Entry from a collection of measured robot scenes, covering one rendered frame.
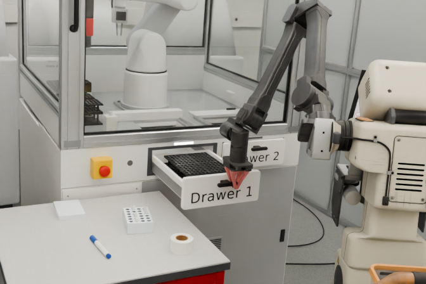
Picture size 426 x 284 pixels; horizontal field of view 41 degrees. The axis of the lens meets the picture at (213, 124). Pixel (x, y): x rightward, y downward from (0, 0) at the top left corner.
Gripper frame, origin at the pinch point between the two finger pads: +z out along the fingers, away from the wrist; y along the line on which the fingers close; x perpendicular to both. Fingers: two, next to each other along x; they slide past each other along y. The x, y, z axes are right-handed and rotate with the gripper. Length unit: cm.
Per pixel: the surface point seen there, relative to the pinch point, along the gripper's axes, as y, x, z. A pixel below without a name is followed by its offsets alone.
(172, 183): 15.9, 15.9, 3.6
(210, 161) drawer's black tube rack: 23.6, -2.3, -0.1
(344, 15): 146, -156, -44
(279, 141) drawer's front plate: 35, -40, -2
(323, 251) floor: 90, -118, 91
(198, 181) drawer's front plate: 3.0, 12.6, -1.8
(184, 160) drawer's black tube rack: 27.5, 6.8, 0.0
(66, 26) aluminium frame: 38, 48, -47
